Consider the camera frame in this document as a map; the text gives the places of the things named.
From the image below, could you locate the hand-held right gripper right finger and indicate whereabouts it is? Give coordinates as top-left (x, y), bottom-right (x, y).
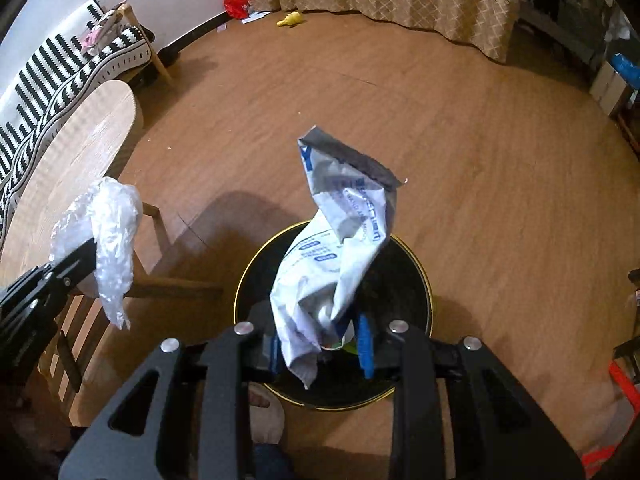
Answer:
top-left (352, 312), bottom-right (586, 480)

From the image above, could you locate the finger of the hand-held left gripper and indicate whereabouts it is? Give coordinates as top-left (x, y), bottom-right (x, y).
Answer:
top-left (47, 238), bottom-right (97, 276)
top-left (54, 252), bottom-right (99, 292)

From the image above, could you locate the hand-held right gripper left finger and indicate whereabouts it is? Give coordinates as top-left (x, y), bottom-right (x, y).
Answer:
top-left (57, 321), bottom-right (281, 480)

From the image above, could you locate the translucent plastic bag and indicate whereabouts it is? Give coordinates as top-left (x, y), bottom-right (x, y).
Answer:
top-left (49, 176), bottom-right (143, 331)

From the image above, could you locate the black yellow-rimmed trash bin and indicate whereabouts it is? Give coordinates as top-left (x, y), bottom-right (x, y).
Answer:
top-left (235, 220), bottom-right (433, 408)

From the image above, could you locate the blue white foil bag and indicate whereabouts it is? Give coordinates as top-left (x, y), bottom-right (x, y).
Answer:
top-left (270, 125), bottom-right (408, 391)

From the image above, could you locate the person's beige slipper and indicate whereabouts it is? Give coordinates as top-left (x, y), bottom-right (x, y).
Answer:
top-left (249, 382), bottom-right (287, 446)

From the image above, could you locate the person's leg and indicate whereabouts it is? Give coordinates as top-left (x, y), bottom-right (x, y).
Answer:
top-left (252, 442), bottom-right (298, 480)

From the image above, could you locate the wooden table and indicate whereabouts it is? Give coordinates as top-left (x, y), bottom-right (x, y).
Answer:
top-left (0, 79), bottom-right (223, 428)

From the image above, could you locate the black white striped sofa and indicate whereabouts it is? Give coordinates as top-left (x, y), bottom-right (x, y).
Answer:
top-left (0, 0), bottom-right (173, 216)

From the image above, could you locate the pink printed pillow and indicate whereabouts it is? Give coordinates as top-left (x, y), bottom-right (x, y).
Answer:
top-left (82, 7), bottom-right (123, 56)

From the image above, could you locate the beige patterned curtain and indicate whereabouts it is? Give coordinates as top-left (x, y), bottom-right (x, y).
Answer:
top-left (235, 0), bottom-right (526, 63)

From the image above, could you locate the cardboard box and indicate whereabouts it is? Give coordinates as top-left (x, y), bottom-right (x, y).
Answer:
top-left (589, 60), bottom-right (633, 116)

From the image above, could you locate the blue plastic bag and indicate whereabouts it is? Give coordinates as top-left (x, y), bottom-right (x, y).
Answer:
top-left (611, 52), bottom-right (640, 86)

